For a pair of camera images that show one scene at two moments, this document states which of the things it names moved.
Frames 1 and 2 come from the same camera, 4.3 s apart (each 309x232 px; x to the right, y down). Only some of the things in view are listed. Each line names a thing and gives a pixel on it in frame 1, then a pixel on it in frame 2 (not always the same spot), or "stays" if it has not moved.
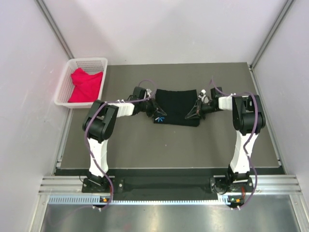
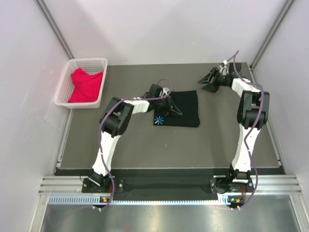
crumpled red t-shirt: (87, 86) stays
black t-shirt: (176, 105) stays
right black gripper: (196, 110) to (210, 87)
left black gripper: (154, 107) to (170, 106)
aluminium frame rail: (277, 183) stays
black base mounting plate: (231, 188) stays
